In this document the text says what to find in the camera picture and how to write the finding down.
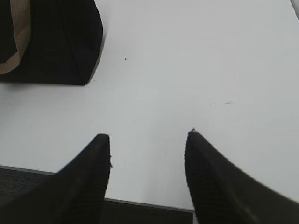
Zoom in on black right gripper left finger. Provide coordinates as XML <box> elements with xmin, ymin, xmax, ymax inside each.
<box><xmin>0</xmin><ymin>134</ymin><xmax>112</xmax><ymax>224</ymax></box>

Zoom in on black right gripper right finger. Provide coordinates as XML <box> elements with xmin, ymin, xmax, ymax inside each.
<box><xmin>184</xmin><ymin>129</ymin><xmax>299</xmax><ymax>224</ymax></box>

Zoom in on black tote bag tan handles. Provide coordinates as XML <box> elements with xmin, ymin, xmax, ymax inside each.
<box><xmin>0</xmin><ymin>0</ymin><xmax>103</xmax><ymax>85</ymax></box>

